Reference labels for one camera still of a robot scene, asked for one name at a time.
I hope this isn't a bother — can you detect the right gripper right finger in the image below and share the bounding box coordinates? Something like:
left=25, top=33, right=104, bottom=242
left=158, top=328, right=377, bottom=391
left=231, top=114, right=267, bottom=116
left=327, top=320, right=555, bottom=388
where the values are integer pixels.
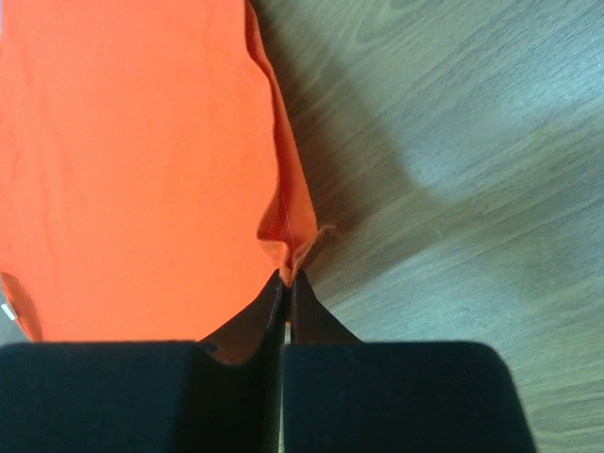
left=283, top=274, right=536, bottom=452

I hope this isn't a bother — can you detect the orange t shirt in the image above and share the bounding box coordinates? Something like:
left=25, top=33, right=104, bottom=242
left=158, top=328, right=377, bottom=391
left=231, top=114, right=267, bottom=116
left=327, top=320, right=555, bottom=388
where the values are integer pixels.
left=1, top=1, right=319, bottom=342

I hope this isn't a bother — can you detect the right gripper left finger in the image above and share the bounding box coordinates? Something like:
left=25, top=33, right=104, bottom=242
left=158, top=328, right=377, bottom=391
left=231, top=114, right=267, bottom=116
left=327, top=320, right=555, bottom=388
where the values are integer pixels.
left=1, top=275, right=285, bottom=452

